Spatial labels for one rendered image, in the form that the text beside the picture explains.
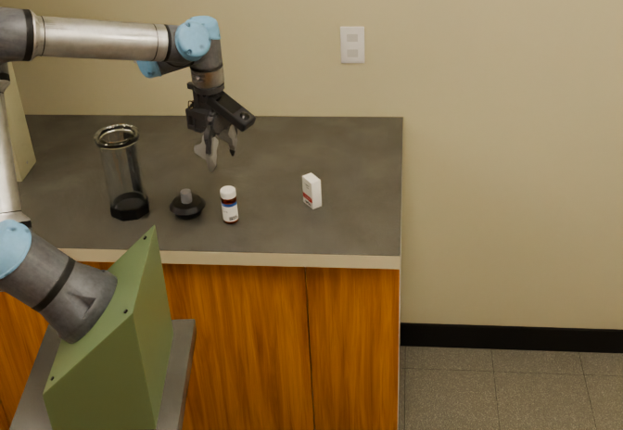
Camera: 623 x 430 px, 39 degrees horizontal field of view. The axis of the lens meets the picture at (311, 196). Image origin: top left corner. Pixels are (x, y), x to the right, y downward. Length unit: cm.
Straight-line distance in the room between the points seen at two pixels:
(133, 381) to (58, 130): 130
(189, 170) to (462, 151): 86
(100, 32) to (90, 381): 65
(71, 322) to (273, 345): 78
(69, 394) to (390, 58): 141
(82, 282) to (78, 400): 21
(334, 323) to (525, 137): 90
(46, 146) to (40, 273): 108
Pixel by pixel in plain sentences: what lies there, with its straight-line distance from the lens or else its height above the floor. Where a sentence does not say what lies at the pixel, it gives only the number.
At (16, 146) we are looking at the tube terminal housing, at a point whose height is 104.
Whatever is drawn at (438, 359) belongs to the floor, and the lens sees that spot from 317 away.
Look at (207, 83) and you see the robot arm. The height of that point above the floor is 133.
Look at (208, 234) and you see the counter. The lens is 216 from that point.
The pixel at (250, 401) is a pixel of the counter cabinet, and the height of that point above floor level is 41.
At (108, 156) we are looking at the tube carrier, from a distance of 217.
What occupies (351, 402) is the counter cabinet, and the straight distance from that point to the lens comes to 243.
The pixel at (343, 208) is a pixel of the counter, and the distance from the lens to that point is 222.
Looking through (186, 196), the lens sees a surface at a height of 100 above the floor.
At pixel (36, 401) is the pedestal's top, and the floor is 94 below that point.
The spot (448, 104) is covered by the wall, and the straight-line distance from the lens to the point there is 266.
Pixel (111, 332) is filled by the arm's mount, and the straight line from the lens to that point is 155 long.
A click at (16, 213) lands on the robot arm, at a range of 179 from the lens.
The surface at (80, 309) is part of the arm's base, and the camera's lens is 166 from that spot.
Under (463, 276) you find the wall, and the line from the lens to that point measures 302.
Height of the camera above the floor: 217
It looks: 33 degrees down
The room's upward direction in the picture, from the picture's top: 3 degrees counter-clockwise
